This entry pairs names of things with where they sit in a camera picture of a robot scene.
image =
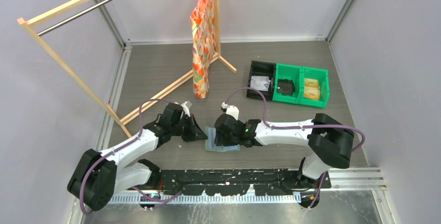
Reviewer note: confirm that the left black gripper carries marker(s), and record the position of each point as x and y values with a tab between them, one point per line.
197	134

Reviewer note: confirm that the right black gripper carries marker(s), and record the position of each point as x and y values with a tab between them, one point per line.
220	140

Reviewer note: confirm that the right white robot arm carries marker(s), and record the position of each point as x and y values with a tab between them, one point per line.
330	142

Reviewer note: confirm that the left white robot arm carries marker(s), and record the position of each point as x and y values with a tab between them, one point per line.
101	174

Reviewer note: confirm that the white cards in bin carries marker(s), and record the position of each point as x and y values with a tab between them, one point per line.
261	83

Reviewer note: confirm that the black cards in bin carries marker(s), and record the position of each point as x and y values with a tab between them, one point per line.
285	87

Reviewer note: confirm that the black storage bin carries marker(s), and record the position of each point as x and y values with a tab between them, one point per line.
259	68

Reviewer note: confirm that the green bin middle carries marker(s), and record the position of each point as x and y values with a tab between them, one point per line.
291	72

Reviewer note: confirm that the green bin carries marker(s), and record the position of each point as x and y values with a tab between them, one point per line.
322	76
291	72

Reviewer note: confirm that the green bin right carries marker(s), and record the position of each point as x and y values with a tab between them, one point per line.
322	76

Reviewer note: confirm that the orange floral hanging cloth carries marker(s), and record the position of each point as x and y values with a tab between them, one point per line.
203	46

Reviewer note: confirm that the wooden clothes rack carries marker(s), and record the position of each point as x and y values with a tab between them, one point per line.
68	57

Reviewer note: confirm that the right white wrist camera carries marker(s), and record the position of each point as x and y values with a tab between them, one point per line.
230	110

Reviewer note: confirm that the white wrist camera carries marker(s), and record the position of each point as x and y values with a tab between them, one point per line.
230	110
186	107

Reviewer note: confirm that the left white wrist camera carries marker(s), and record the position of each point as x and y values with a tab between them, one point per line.
186	107

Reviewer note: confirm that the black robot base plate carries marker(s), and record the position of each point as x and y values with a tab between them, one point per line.
229	182

